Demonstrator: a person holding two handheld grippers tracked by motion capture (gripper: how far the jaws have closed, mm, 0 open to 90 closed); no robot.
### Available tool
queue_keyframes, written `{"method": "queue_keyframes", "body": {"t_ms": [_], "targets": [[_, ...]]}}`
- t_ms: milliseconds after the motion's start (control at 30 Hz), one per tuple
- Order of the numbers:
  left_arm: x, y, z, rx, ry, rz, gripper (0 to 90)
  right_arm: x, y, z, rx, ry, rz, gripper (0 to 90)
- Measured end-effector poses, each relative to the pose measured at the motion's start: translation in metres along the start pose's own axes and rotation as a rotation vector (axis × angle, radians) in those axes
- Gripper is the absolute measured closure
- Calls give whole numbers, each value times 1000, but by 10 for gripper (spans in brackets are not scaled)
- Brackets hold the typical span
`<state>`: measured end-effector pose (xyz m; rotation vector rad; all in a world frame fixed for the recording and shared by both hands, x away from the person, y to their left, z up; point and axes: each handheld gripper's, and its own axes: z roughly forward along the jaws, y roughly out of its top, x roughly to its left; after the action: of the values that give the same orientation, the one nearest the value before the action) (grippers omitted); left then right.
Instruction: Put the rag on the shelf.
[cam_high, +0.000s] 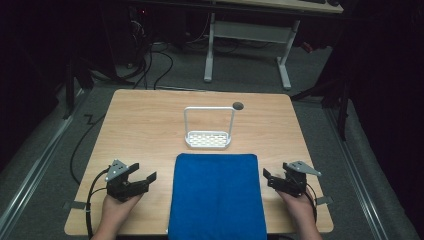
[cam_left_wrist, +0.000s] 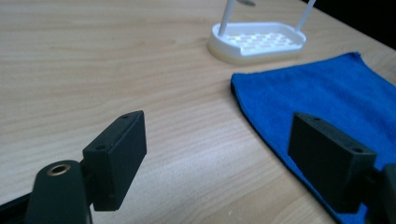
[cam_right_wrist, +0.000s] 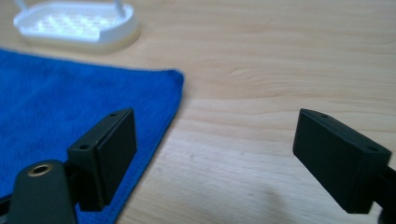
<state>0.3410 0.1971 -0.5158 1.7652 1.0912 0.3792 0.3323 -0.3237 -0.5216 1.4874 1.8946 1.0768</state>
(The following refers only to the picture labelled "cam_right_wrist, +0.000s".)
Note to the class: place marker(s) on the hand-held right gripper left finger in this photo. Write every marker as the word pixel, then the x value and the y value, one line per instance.
pixel 107 158

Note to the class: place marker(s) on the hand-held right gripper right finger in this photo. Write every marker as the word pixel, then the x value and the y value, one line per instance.
pixel 336 161

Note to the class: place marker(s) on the blue cloth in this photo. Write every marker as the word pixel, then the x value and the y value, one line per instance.
pixel 65 124

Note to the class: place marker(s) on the white plastic soap dish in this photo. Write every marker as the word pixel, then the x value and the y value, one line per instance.
pixel 77 26

